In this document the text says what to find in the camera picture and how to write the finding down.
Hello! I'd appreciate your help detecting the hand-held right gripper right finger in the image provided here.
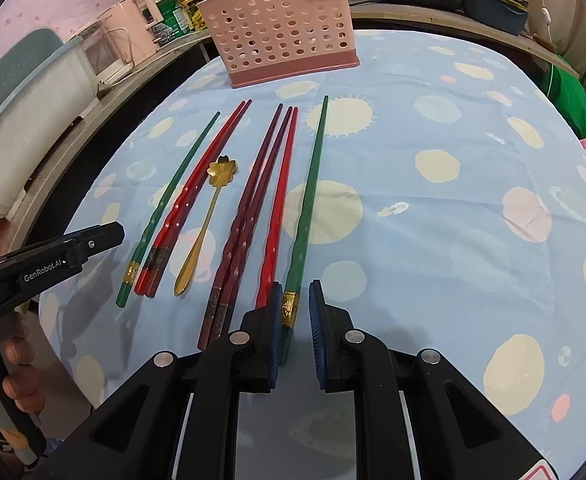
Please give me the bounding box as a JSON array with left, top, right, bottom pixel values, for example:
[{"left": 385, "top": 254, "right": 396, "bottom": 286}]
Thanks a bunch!
[{"left": 309, "top": 280, "right": 549, "bottom": 480}]

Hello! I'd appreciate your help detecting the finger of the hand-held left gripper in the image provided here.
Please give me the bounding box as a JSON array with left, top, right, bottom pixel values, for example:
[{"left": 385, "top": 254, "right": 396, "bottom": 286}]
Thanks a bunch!
[{"left": 0, "top": 221, "right": 125, "bottom": 318}]

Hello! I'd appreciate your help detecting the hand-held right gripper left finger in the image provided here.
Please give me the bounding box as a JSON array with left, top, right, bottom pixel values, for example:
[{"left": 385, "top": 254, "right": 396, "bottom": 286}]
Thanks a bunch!
[{"left": 35, "top": 282, "right": 284, "bottom": 480}]

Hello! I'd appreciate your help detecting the dark red chopstick pair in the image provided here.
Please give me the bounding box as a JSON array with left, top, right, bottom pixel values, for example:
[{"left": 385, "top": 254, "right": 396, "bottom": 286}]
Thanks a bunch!
[{"left": 198, "top": 104, "right": 284, "bottom": 351}]

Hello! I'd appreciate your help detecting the green chopstick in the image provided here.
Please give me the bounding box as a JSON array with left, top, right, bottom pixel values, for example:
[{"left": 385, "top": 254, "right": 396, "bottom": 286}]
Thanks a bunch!
[
  {"left": 115, "top": 111, "right": 222, "bottom": 308},
  {"left": 279, "top": 95, "right": 330, "bottom": 367}
]

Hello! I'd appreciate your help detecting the pink perforated utensil basket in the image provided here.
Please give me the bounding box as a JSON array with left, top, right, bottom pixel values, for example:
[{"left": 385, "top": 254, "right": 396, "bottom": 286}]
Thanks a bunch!
[{"left": 195, "top": 0, "right": 361, "bottom": 90}]

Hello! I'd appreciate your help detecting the person's left hand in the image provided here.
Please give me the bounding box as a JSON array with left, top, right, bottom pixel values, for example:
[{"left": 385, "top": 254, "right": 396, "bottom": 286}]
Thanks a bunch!
[{"left": 0, "top": 317, "right": 42, "bottom": 414}]

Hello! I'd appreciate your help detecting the blue planet print tablecloth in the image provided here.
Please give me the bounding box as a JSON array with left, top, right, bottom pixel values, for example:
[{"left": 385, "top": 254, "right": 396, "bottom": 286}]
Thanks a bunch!
[{"left": 38, "top": 27, "right": 586, "bottom": 480}]

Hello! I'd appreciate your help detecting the teal plastic board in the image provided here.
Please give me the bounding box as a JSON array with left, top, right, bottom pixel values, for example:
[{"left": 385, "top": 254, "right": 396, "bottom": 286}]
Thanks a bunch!
[{"left": 0, "top": 27, "right": 66, "bottom": 111}]

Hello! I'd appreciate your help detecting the grey side counter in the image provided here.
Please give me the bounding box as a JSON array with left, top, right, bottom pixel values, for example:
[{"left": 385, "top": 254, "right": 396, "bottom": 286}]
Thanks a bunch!
[{"left": 3, "top": 30, "right": 214, "bottom": 266}]

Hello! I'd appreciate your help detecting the white small appliance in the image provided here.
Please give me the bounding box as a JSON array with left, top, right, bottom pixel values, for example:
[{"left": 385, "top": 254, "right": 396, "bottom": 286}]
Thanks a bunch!
[{"left": 77, "top": 20, "right": 134, "bottom": 86}]

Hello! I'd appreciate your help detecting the gold flower spoon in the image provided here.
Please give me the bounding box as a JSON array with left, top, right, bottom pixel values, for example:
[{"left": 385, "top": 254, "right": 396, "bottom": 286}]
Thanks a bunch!
[{"left": 174, "top": 157, "right": 240, "bottom": 297}]

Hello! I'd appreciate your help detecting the pink electric kettle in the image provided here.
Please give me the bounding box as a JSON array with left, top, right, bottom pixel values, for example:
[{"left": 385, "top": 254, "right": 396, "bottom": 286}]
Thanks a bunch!
[{"left": 104, "top": 0, "right": 163, "bottom": 63}]

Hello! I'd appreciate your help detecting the green labelled packet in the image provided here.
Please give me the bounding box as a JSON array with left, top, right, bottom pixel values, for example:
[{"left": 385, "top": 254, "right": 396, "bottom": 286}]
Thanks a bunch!
[{"left": 155, "top": 0, "right": 196, "bottom": 43}]

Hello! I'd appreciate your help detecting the yellow label jar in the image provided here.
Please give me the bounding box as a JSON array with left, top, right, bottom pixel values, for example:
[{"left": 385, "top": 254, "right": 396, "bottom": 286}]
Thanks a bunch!
[{"left": 185, "top": 0, "right": 210, "bottom": 33}]

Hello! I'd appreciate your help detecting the wooden shelf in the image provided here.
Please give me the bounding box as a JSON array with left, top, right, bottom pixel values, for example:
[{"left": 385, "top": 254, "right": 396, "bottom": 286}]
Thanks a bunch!
[{"left": 348, "top": 0, "right": 586, "bottom": 106}]

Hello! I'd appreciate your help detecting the green bag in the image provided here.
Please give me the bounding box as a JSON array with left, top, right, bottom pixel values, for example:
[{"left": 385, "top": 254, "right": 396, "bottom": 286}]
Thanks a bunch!
[{"left": 543, "top": 62, "right": 586, "bottom": 138}]

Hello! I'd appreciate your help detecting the blue planter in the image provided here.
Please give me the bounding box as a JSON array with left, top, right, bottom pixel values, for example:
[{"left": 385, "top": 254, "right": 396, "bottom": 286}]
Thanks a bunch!
[{"left": 458, "top": 0, "right": 530, "bottom": 36}]

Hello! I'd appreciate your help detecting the white cable switch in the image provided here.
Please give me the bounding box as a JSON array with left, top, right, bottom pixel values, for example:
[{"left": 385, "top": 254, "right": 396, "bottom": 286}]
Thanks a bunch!
[{"left": 540, "top": 7, "right": 556, "bottom": 53}]

